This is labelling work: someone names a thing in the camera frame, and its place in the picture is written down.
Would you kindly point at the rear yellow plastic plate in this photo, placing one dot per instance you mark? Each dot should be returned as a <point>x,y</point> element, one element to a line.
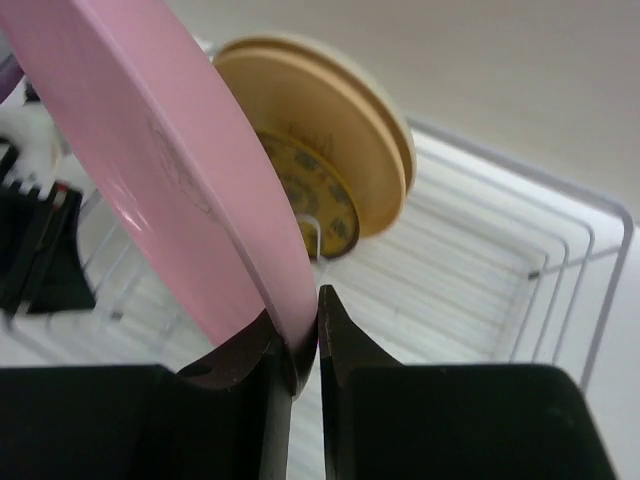
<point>302,97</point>

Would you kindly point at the pink plastic plate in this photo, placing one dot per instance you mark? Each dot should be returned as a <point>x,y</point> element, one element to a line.
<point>158,131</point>

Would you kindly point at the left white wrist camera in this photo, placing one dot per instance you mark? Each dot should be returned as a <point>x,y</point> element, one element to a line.
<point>31,145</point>

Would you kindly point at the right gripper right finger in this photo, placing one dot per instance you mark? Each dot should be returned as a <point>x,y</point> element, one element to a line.
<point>383,419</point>

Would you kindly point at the white wire dish rack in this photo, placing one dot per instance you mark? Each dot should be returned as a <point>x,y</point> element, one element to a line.
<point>482,265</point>

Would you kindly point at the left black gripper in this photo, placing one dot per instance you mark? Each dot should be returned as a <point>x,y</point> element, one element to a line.
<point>41,271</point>

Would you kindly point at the cream rear plate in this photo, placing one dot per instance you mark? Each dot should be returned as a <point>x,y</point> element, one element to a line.
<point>352,73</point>

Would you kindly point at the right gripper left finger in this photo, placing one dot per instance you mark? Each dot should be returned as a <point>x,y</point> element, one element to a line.
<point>225,416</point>

